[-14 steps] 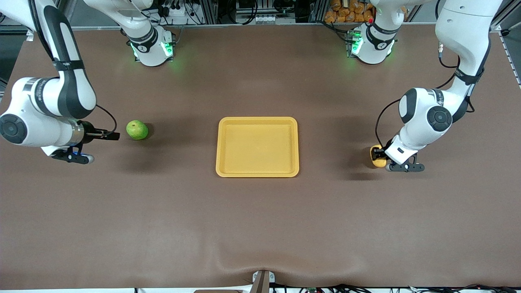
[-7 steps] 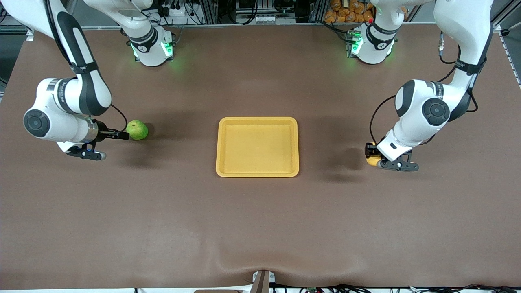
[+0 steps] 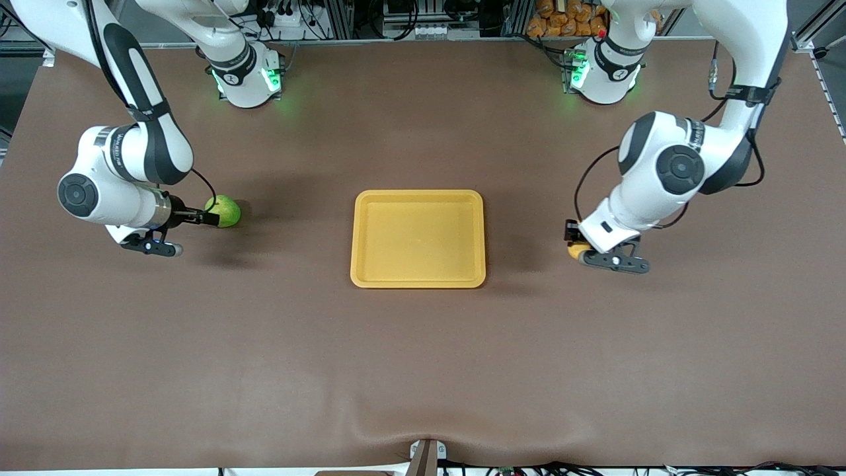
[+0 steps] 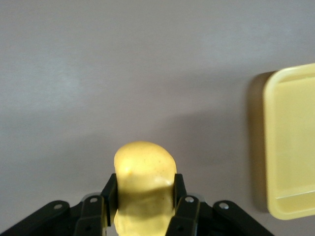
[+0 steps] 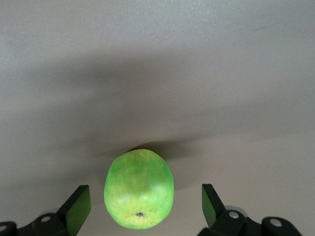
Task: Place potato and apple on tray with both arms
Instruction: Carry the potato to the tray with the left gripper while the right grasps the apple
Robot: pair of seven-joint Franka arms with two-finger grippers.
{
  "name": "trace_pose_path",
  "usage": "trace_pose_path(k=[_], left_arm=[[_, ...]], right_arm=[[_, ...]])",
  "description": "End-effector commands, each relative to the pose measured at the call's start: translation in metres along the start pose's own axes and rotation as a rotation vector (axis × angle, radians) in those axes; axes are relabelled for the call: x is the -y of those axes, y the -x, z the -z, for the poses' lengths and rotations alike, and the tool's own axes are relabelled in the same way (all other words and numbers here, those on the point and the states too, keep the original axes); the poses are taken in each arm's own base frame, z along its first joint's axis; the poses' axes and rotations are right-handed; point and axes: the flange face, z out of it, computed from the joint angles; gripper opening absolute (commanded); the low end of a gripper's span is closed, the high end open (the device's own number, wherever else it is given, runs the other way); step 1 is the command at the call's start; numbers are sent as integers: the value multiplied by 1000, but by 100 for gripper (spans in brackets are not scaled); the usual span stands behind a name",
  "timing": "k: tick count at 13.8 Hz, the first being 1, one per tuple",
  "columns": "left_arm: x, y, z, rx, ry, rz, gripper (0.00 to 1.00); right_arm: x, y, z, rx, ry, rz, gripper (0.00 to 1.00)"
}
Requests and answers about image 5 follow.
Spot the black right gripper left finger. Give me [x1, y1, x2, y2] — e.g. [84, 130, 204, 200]
[0, 185, 92, 236]

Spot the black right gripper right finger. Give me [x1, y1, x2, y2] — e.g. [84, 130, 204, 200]
[199, 183, 302, 236]

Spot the green apple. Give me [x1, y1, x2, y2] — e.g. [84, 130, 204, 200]
[103, 148, 175, 230]

